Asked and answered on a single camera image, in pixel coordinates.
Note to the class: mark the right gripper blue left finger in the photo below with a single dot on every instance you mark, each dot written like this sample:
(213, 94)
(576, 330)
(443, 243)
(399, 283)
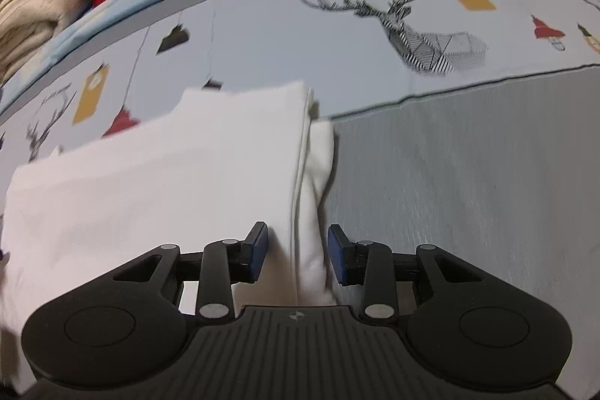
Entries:
(225, 263)

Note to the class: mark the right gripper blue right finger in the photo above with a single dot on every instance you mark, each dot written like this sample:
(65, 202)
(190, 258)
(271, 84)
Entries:
(370, 266)

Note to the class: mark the white long-sleeve baby shirt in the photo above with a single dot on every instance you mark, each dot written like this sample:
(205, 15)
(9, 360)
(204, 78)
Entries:
(209, 170)

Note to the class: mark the deer print bed sheet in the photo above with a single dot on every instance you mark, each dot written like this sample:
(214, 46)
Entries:
(354, 54)

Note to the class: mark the cream folded blanket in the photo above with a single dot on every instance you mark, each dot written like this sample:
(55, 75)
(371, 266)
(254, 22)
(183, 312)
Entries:
(26, 25)

